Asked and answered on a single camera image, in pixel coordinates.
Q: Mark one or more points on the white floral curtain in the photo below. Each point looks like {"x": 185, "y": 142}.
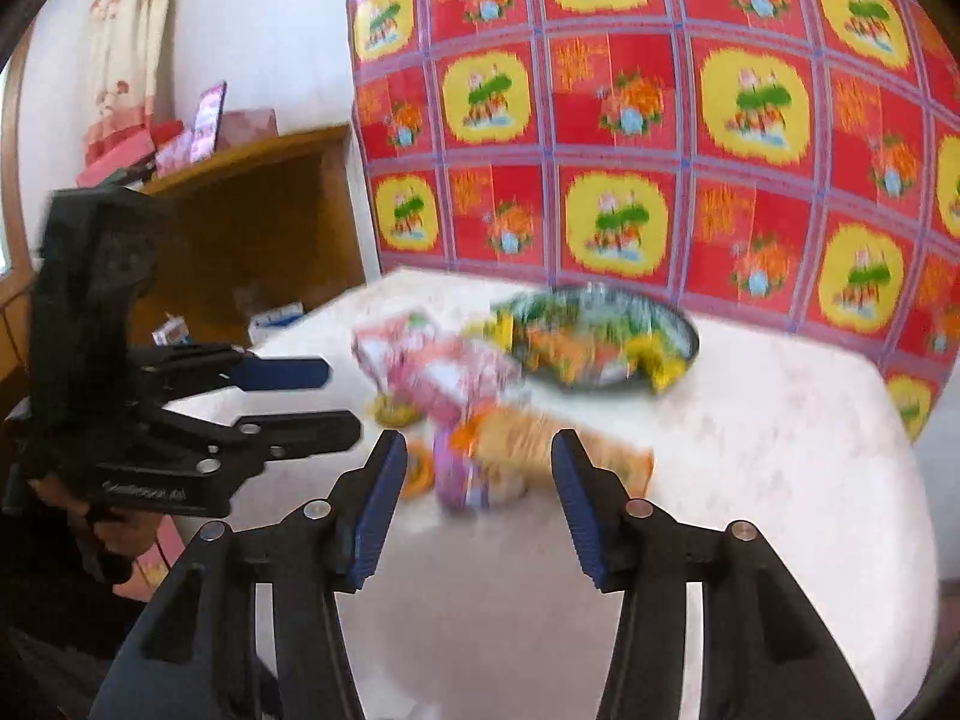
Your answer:
{"x": 127, "y": 30}

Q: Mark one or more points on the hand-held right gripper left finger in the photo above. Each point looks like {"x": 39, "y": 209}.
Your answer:
{"x": 375, "y": 510}

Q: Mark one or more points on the long orange snack packet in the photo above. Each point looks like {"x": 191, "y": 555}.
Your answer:
{"x": 570, "y": 450}

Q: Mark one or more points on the person's left hand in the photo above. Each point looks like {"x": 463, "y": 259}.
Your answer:
{"x": 124, "y": 536}

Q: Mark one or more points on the blue white flat box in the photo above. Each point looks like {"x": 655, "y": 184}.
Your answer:
{"x": 276, "y": 317}

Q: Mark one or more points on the pink red box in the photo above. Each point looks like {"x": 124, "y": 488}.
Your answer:
{"x": 124, "y": 154}

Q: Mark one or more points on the green crinkled snack packet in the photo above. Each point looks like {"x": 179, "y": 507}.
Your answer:
{"x": 637, "y": 319}

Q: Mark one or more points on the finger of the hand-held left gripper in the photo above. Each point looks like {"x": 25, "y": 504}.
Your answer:
{"x": 307, "y": 435}
{"x": 285, "y": 373}

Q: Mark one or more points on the person's left forearm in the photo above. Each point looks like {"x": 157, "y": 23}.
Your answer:
{"x": 45, "y": 600}

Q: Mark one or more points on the maroon pink snack packet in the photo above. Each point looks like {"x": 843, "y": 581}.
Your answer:
{"x": 394, "y": 349}

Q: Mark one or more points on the purple upright card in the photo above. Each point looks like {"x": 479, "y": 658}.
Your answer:
{"x": 208, "y": 124}

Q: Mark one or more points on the red floral printed cloth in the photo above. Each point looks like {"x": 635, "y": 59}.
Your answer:
{"x": 630, "y": 105}

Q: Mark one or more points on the purple snack packet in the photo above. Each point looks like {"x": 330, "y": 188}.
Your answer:
{"x": 457, "y": 472}

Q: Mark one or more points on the orange clear snack packet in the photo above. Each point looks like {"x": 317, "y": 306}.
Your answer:
{"x": 577, "y": 349}

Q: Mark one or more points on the dark green pea packet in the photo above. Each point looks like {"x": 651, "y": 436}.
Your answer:
{"x": 529, "y": 319}

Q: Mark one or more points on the dark round snack tray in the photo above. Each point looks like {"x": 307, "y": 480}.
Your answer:
{"x": 686, "y": 341}

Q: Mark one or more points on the wooden window frame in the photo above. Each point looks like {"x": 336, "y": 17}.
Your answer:
{"x": 13, "y": 150}

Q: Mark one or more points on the small blue carton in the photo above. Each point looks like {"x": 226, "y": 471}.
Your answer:
{"x": 171, "y": 330}

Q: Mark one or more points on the pale pink box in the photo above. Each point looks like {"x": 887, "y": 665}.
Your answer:
{"x": 247, "y": 129}

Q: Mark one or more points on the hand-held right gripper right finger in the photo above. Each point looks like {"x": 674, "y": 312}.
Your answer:
{"x": 581, "y": 517}

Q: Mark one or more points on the wooden cabinet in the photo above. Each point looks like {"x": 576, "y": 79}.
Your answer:
{"x": 262, "y": 240}

